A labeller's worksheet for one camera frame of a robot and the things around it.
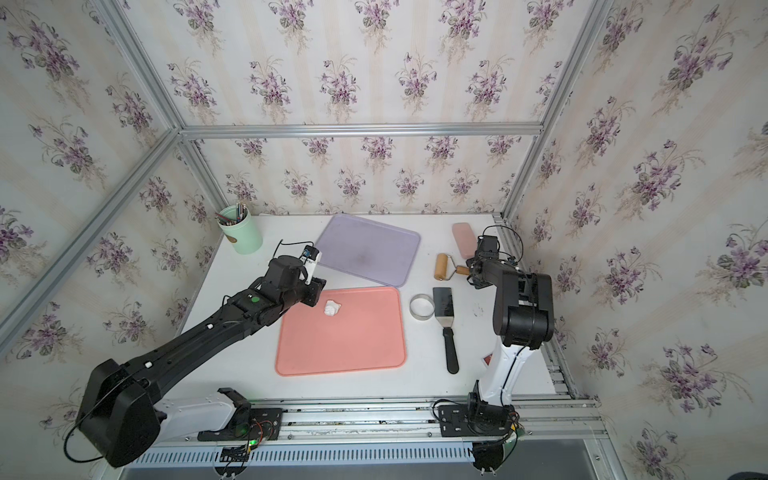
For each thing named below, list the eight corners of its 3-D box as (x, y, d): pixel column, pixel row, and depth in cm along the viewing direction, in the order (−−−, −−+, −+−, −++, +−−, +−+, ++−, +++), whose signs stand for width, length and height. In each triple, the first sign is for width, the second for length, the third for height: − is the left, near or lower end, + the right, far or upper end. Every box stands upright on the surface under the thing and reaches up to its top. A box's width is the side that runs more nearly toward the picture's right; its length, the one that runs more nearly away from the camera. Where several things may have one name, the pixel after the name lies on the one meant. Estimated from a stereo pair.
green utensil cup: (231, 255, 111) (211, 225, 98) (240, 233, 118) (223, 203, 105) (258, 255, 111) (242, 225, 98) (265, 233, 118) (251, 203, 105)
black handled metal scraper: (442, 373, 83) (443, 371, 81) (432, 290, 100) (433, 287, 99) (462, 374, 83) (464, 371, 81) (449, 290, 100) (450, 287, 99)
